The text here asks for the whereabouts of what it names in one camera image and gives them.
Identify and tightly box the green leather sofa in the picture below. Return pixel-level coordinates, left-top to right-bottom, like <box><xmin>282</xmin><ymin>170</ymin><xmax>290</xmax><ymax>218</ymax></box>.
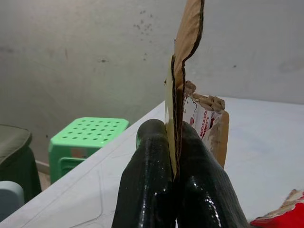
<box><xmin>0</xmin><ymin>124</ymin><xmax>43</xmax><ymax>205</ymax></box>

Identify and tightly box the torn red wrapper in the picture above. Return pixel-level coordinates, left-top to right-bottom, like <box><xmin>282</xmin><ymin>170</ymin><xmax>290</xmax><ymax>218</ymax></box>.
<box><xmin>249</xmin><ymin>189</ymin><xmax>304</xmax><ymax>228</ymax></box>

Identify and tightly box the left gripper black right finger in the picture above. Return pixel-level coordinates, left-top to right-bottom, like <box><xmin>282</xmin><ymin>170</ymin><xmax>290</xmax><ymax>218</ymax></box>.
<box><xmin>174</xmin><ymin>120</ymin><xmax>250</xmax><ymax>228</ymax></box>

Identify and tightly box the torn brown cardboard piece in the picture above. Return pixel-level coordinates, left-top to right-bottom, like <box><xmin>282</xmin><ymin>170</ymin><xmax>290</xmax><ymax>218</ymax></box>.
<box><xmin>163</xmin><ymin>0</ymin><xmax>230</xmax><ymax>181</ymax></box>

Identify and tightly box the green plastic stool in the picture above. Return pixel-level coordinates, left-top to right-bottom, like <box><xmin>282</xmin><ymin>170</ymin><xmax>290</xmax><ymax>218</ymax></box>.
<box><xmin>47</xmin><ymin>116</ymin><xmax>130</xmax><ymax>185</ymax></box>

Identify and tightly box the light blue plastic stool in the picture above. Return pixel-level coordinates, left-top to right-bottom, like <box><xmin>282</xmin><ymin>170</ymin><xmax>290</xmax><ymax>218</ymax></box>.
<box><xmin>0</xmin><ymin>180</ymin><xmax>25</xmax><ymax>221</ymax></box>

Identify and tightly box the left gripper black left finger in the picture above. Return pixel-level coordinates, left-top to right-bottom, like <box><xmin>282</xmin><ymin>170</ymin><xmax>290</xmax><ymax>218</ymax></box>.
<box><xmin>111</xmin><ymin>118</ymin><xmax>178</xmax><ymax>228</ymax></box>

